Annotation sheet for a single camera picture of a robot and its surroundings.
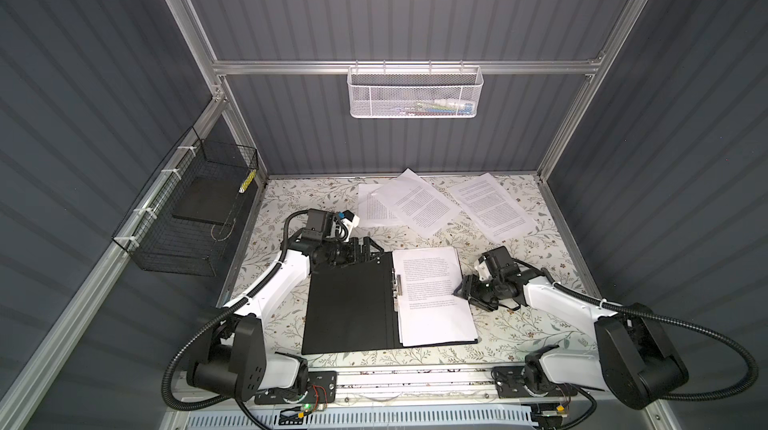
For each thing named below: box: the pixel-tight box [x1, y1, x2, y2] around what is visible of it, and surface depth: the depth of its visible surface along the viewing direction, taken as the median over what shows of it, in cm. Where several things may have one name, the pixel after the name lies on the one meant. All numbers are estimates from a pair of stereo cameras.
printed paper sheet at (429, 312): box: [392, 246, 478, 347], surface depth 89 cm
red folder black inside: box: [302, 252, 479, 355], surface depth 86 cm
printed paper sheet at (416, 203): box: [370, 168, 462, 238], surface depth 114 cm
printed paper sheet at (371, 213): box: [358, 184, 404, 227], surface depth 111 cm
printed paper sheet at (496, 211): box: [448, 172, 538, 243], surface depth 114 cm
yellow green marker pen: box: [238, 169, 257, 194], surface depth 84 cm
